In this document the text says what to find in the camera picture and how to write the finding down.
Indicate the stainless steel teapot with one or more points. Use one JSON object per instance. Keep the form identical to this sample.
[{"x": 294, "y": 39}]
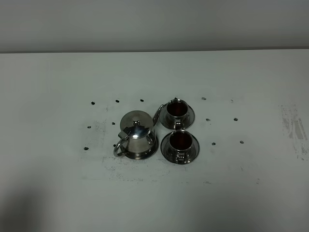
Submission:
[{"x": 137, "y": 132}]

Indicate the far stainless steel saucer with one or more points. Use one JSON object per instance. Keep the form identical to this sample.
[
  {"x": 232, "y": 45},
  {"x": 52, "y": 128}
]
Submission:
[{"x": 163, "y": 121}]

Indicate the stainless steel saucer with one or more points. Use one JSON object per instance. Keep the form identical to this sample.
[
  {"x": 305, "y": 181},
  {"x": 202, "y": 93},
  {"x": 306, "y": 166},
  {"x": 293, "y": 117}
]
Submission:
[
  {"x": 163, "y": 121},
  {"x": 191, "y": 156}
]

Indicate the far stainless steel teacup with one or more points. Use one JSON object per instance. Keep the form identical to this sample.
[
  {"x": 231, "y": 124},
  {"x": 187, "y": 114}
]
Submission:
[{"x": 177, "y": 113}]

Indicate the stainless steel teacup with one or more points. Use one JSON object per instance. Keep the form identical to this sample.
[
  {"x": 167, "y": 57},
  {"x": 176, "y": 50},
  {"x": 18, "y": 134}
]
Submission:
[
  {"x": 177, "y": 113},
  {"x": 180, "y": 143}
]

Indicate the near stainless steel teacup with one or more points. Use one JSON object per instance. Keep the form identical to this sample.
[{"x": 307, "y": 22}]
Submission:
[{"x": 180, "y": 143}]

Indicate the steel teapot saucer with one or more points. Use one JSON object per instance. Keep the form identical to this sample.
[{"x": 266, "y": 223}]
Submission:
[{"x": 142, "y": 155}]

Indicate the near stainless steel saucer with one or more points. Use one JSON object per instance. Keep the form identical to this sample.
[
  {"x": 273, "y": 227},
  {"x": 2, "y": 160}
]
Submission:
[{"x": 191, "y": 156}]

